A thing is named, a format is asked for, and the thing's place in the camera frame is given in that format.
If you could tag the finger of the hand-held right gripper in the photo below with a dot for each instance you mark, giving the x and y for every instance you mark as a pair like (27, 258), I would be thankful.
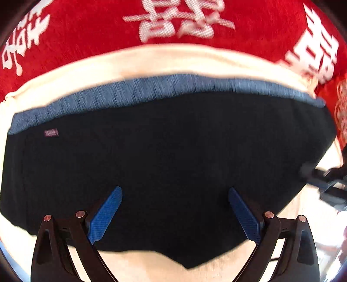
(324, 180)

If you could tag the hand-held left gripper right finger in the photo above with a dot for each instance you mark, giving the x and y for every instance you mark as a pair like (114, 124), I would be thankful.
(245, 215)

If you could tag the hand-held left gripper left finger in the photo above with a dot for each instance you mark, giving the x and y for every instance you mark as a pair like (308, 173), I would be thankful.
(104, 214)

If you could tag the dark navy pants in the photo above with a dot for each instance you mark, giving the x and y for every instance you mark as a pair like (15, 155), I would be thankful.
(168, 141)

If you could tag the cream cloth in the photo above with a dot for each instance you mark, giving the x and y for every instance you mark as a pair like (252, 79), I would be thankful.
(151, 63)

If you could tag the red printed blanket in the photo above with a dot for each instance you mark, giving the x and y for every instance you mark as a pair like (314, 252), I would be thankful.
(89, 29)

